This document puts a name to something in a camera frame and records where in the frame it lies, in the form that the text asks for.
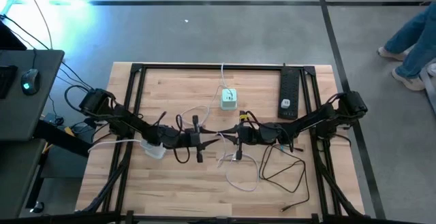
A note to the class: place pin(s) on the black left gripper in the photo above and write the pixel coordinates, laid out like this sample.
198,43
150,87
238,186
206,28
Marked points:
177,137

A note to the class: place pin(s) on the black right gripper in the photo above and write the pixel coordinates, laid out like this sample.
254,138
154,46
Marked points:
262,135

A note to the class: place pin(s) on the white tower power strip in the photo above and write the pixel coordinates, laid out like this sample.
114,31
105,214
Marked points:
155,150

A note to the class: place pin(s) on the white USB wall charger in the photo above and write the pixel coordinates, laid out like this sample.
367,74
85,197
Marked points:
285,103

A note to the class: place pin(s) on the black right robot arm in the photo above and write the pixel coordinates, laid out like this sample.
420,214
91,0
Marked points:
323,115

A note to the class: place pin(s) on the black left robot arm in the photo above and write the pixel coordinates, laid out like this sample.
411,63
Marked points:
129,118

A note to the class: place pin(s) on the pale green cube power strip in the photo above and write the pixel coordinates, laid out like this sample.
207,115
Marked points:
228,99

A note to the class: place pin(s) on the black flat power strip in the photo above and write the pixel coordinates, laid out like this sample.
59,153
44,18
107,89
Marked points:
289,81

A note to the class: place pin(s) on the dark grey desk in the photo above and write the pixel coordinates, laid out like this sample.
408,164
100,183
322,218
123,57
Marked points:
30,115

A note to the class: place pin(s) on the black computer mouse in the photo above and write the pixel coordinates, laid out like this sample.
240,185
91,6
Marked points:
30,81

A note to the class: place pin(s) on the person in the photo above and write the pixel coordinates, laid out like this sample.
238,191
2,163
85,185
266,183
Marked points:
415,40

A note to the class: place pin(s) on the black keyboard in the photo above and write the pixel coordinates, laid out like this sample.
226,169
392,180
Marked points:
6,81

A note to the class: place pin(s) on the black laptop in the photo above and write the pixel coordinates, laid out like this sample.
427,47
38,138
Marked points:
10,40

